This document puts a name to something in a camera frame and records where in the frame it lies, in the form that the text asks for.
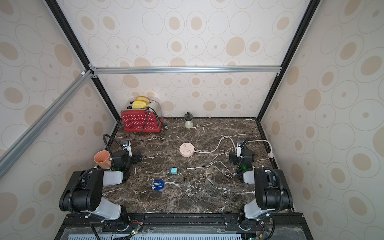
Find teal usb charger adapter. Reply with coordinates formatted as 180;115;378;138
169;168;178;175

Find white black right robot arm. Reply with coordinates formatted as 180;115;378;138
229;139;293;222

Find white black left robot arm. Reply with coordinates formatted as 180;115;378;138
59;134;142;223

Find orange plastic cup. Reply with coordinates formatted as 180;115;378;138
94;150;112;169

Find red toaster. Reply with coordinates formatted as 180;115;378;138
121;109;164;133

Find yellow front toast slice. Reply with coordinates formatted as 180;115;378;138
132;100;148;110

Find yellow toast slice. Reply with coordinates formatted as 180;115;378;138
136;96;151;105
132;100;148;110

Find pink round power strip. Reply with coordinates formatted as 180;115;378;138
179;143;195;158

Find yellow rear toast slice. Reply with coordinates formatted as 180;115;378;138
136;96;151;105

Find glass jar with black lid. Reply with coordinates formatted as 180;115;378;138
184;112;193;129

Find white power strip cord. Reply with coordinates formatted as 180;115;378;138
194;135;275;159

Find black toaster power cord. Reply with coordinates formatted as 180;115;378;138
140;106;169;133

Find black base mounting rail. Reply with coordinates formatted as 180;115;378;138
55;212;313;240

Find silver aluminium rear rail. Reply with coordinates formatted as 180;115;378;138
92;66;282;75

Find silver aluminium rail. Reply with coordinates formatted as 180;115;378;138
92;66;282;75
1;70;92;177

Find silver aluminium left rail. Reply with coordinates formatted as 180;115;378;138
1;70;92;177

